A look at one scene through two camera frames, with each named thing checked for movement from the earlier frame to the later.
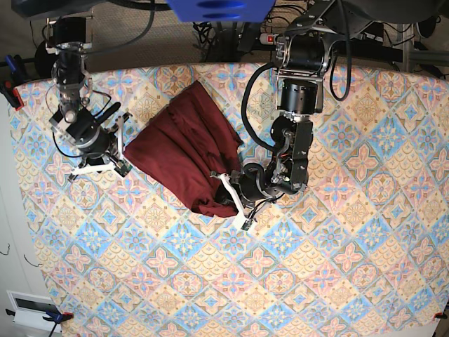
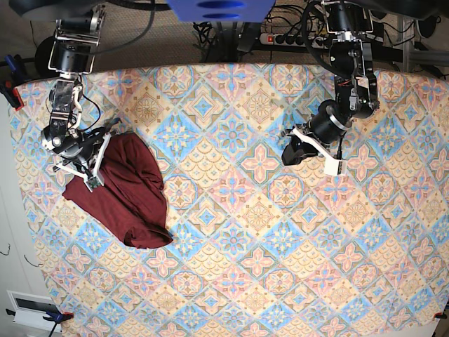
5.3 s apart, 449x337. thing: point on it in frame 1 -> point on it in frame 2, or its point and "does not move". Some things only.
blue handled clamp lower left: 54,315 does not move
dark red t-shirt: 186,140 -> 131,201
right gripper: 248,186 -> 300,146
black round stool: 44,61 does not move
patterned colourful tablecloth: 361,250 does not move
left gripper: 104,152 -> 94,177
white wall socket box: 30,309 does not move
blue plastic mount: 221,11 does not move
